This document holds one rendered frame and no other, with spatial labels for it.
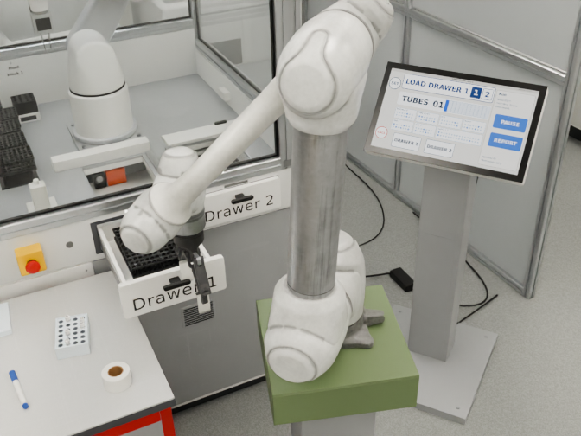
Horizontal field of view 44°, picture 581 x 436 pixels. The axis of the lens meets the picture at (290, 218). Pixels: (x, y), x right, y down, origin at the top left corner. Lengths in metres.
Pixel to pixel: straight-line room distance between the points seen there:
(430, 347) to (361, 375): 1.24
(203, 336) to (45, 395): 0.81
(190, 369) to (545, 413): 1.31
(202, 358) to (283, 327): 1.17
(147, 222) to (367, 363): 0.62
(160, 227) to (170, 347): 1.09
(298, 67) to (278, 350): 0.61
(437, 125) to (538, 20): 0.77
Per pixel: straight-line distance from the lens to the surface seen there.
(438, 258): 2.66
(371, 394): 1.73
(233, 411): 2.81
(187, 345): 2.58
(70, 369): 1.97
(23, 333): 2.12
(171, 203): 1.51
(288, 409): 1.72
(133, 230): 1.51
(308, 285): 1.45
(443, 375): 2.91
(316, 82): 1.16
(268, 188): 2.31
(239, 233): 2.38
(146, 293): 1.95
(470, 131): 2.35
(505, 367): 3.05
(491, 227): 3.44
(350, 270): 1.65
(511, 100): 2.36
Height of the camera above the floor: 2.09
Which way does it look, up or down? 33 degrees down
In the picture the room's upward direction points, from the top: 2 degrees counter-clockwise
